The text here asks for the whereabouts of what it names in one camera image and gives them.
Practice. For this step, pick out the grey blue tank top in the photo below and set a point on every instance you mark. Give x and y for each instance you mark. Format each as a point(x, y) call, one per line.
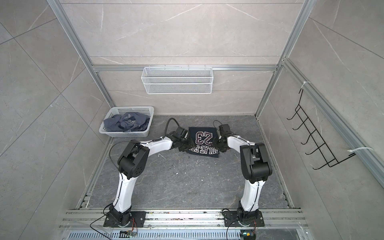
point(128, 122)

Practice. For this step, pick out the white slotted cable duct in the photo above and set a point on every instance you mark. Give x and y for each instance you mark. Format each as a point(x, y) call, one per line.
point(160, 235)

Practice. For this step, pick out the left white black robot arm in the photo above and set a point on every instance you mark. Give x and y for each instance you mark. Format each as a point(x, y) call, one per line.
point(131, 165)

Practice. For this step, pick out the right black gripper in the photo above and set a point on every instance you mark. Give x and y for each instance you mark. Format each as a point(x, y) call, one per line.
point(216, 143)

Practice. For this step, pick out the aluminium frame profiles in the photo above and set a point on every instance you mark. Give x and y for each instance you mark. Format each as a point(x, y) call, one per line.
point(369, 158)

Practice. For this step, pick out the black wire hook rack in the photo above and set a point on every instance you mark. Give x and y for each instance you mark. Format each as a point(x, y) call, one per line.
point(314, 136)

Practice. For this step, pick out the aluminium mounting rail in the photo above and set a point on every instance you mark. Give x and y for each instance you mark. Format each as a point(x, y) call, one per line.
point(187, 220)

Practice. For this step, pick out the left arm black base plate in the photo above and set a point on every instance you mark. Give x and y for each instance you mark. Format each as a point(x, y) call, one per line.
point(125, 220)

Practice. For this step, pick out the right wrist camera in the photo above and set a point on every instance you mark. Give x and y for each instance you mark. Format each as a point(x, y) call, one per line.
point(225, 131)

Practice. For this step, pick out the navy tank top red trim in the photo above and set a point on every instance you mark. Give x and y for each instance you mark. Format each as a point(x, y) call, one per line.
point(203, 139)

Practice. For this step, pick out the white wire mesh wall basket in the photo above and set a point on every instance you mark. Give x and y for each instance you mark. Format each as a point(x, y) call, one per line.
point(178, 80)

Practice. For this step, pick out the small circuit board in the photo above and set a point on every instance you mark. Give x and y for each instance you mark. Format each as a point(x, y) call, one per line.
point(127, 234)

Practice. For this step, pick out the white plastic laundry basket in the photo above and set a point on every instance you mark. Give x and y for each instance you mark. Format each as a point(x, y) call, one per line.
point(146, 110)

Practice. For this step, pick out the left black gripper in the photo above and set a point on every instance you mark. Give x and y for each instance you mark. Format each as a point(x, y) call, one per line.
point(186, 149)

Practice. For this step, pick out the white zip tie lower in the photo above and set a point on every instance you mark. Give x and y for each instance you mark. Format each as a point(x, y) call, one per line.
point(360, 148)

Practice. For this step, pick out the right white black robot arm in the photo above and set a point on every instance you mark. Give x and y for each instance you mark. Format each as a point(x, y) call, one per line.
point(256, 169)

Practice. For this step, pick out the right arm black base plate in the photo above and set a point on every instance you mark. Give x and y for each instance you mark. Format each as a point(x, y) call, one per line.
point(243, 219)

